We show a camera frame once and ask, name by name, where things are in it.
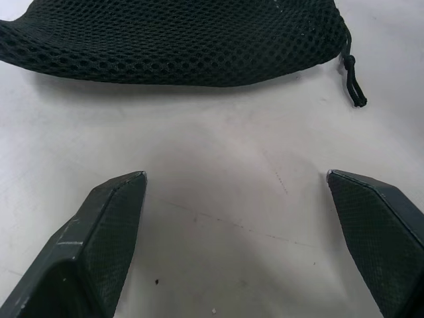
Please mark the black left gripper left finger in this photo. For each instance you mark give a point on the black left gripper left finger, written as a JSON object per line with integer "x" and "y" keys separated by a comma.
{"x": 86, "y": 251}

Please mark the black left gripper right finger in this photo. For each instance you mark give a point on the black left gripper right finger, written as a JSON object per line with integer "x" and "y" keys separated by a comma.
{"x": 377, "y": 232}

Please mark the black mesh drawstring bag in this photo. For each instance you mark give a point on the black mesh drawstring bag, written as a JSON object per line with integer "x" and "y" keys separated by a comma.
{"x": 172, "y": 39}

